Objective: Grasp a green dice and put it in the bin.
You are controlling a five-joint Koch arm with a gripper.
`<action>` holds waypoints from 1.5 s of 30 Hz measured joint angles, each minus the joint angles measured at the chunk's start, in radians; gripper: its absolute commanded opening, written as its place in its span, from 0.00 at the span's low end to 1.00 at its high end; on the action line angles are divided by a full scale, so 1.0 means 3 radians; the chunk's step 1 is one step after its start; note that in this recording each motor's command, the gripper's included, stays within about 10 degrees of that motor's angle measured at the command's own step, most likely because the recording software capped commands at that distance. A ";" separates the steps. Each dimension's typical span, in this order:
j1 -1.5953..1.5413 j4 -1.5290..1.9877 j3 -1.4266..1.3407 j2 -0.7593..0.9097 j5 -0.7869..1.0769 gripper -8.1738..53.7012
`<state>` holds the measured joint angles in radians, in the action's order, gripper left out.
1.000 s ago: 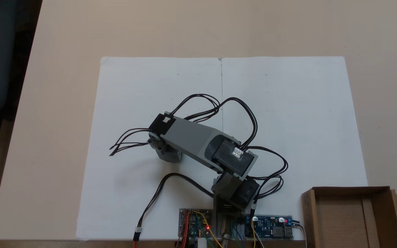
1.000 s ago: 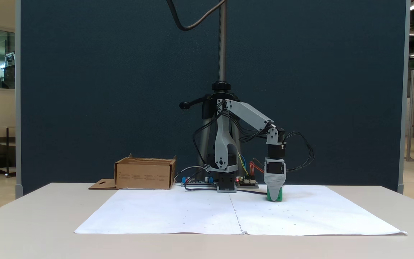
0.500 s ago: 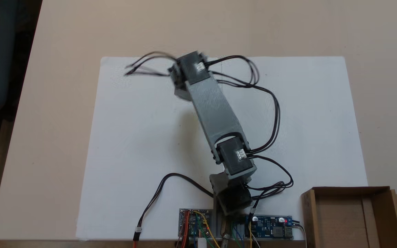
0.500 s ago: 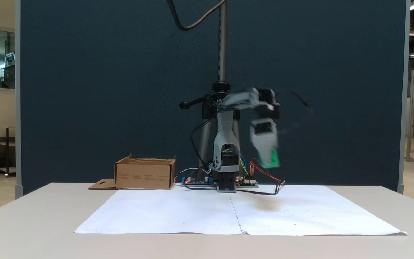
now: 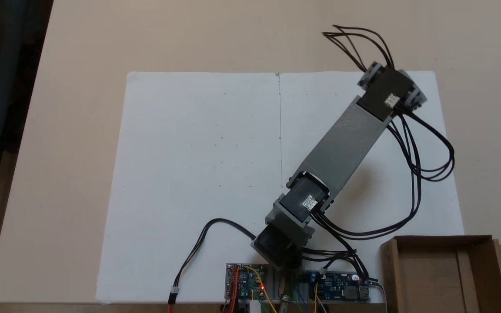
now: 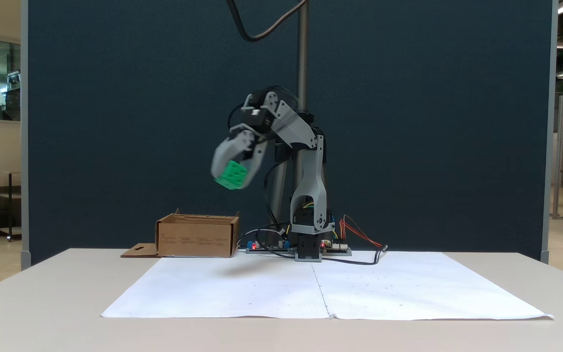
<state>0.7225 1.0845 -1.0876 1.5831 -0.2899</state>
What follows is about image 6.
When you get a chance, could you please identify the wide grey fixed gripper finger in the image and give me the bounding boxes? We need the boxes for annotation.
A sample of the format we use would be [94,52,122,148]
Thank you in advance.
[211,132,256,179]

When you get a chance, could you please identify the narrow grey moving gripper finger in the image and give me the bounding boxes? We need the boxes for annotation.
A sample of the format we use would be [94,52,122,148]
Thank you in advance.
[242,141,266,189]

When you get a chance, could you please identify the green die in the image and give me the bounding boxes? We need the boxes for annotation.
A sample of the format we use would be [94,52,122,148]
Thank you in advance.
[215,160,249,191]

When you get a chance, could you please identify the black and silver tripod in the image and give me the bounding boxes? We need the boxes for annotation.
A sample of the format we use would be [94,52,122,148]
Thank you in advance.
[262,0,331,247]

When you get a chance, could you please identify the circuit board with blue terminals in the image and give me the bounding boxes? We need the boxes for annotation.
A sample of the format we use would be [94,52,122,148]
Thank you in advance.
[245,239,295,255]

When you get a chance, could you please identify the dark blue partition panel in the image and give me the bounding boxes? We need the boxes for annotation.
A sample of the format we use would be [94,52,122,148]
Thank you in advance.
[21,0,559,268]

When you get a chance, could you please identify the brown cardboard box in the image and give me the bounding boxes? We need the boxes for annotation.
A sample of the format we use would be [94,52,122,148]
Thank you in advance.
[120,209,241,259]

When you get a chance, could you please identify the circuit board with white connectors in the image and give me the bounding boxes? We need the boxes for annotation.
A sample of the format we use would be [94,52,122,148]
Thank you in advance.
[321,240,353,257]

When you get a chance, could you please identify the white paper sheet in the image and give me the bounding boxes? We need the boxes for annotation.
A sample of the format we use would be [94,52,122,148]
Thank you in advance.
[101,256,331,320]
[311,251,555,321]

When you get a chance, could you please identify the black metal cart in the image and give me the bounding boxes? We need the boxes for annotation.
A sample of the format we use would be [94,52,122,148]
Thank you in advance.
[0,171,22,243]

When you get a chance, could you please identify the grey framed window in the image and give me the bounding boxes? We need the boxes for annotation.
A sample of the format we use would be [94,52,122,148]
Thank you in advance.
[0,33,22,127]

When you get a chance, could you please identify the thick black hanging cable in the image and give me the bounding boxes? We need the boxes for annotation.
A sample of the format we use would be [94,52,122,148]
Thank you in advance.
[226,0,309,43]

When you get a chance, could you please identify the orange and red wires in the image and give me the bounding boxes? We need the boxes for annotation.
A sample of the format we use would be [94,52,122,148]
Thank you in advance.
[339,214,386,251]

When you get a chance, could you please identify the black cable on table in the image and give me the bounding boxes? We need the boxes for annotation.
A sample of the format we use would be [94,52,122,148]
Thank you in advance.
[321,244,389,266]

